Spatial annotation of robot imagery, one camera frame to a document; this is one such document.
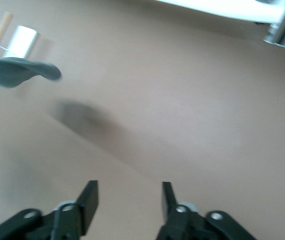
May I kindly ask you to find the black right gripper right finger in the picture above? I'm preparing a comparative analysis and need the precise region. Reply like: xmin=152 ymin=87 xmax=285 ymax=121
xmin=154 ymin=181 xmax=258 ymax=240

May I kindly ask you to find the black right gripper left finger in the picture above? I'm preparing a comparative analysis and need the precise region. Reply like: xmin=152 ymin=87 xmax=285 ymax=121
xmin=0 ymin=180 xmax=100 ymax=240

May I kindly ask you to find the grey towel with pink side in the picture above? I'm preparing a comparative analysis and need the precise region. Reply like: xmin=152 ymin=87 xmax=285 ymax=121
xmin=0 ymin=56 xmax=62 ymax=89

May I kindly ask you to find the wooden rack bar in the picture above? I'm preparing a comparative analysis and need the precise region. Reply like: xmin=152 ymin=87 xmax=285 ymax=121
xmin=0 ymin=11 xmax=14 ymax=57

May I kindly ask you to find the brown table cover sheet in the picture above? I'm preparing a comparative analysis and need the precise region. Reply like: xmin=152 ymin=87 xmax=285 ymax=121
xmin=0 ymin=0 xmax=285 ymax=240

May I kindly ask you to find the white rack base plate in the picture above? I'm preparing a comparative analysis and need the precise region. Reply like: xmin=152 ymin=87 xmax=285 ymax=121
xmin=3 ymin=24 xmax=39 ymax=60

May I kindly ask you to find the metal camera pole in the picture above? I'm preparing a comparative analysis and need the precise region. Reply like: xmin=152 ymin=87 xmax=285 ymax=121
xmin=262 ymin=0 xmax=285 ymax=52

